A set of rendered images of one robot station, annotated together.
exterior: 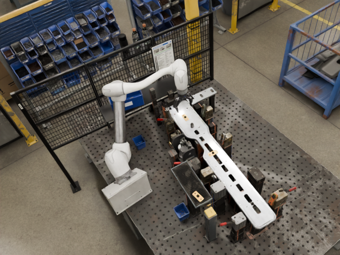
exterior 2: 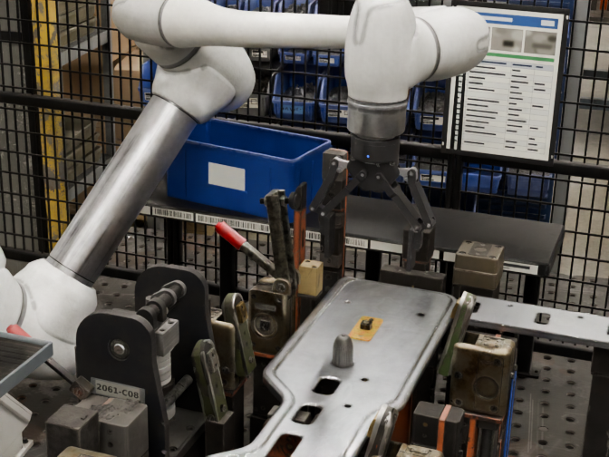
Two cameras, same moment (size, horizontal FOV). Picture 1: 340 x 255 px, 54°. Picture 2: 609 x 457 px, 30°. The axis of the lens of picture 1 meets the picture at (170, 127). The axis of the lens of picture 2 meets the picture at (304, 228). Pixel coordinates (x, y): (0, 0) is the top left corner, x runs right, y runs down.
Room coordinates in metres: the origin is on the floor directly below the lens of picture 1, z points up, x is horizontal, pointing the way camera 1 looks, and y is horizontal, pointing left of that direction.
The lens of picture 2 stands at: (0.61, -1.14, 1.83)
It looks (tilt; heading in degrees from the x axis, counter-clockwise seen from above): 21 degrees down; 39
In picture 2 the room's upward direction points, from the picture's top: 2 degrees clockwise
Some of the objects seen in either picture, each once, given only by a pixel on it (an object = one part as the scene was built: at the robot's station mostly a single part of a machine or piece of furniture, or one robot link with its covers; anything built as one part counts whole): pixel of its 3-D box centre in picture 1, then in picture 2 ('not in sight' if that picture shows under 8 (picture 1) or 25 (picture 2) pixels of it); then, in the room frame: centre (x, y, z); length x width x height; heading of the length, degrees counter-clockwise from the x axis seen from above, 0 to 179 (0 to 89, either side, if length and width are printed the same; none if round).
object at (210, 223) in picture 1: (210, 225); not in sight; (0.96, -0.17, 0.92); 0.08 x 0.08 x 0.44; 20
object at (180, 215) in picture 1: (181, 212); not in sight; (1.19, 0.03, 0.74); 0.11 x 0.10 x 0.09; 20
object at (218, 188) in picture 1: (217, 199); not in sight; (1.17, -0.27, 0.90); 0.13 x 0.10 x 0.41; 110
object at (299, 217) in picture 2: (165, 121); (297, 316); (2.02, 0.03, 0.95); 0.03 x 0.01 x 0.50; 20
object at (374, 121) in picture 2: (181, 89); (376, 115); (1.98, -0.15, 1.36); 0.09 x 0.09 x 0.06
